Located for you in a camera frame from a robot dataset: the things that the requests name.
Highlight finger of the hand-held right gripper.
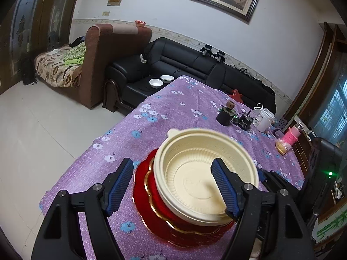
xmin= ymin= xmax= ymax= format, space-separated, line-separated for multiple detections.
xmin=257 ymin=169 xmax=298 ymax=192

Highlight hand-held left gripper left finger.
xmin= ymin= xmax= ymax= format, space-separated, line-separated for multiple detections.
xmin=31 ymin=158 xmax=134 ymax=260

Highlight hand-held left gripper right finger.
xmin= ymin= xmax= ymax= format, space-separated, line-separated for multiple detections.
xmin=211 ymin=158 xmax=316 ymax=260

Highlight red gold-rimmed plate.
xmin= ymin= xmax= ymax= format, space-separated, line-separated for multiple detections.
xmin=133 ymin=149 xmax=236 ymax=247

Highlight cream plastic bowl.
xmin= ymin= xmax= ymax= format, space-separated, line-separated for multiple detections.
xmin=153 ymin=162 xmax=235 ymax=226
xmin=157 ymin=128 xmax=259 ymax=220

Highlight red plate with gold rim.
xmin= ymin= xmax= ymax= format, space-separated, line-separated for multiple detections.
xmin=144 ymin=165 xmax=236 ymax=235

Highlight wrapped bread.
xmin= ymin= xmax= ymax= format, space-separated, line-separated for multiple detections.
xmin=276 ymin=139 xmax=288 ymax=156

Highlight pink bottle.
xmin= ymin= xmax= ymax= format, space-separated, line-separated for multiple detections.
xmin=282 ymin=125 xmax=302 ymax=146

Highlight small black device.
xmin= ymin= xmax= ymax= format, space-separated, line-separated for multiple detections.
xmin=238 ymin=112 xmax=254 ymax=130

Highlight black cylinder with wooden knob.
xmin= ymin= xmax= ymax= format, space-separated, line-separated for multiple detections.
xmin=216 ymin=101 xmax=236 ymax=127

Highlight purple floral tablecloth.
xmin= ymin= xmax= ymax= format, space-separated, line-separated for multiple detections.
xmin=39 ymin=75 xmax=305 ymax=260

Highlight red plastic bag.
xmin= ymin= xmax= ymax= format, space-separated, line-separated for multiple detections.
xmin=229 ymin=89 xmax=244 ymax=104

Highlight dark wooden cabinet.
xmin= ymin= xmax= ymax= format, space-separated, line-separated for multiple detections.
xmin=282 ymin=22 xmax=347 ymax=250

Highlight leaf patterned blanket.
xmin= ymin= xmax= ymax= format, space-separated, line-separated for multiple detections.
xmin=34 ymin=42 xmax=87 ymax=88

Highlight black grippers on sofa back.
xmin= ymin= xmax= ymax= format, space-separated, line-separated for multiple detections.
xmin=201 ymin=45 xmax=226 ymax=63

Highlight black leather sofa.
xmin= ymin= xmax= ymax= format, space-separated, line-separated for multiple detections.
xmin=104 ymin=37 xmax=277 ymax=115

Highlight brown fabric sofa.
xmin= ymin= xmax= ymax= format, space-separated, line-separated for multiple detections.
xmin=84 ymin=23 xmax=153 ymax=110

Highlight black backpack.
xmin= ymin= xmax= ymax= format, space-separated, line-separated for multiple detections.
xmin=22 ymin=56 xmax=38 ymax=86

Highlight wooden glass door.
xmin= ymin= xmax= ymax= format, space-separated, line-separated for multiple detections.
xmin=0 ymin=0 xmax=83 ymax=94

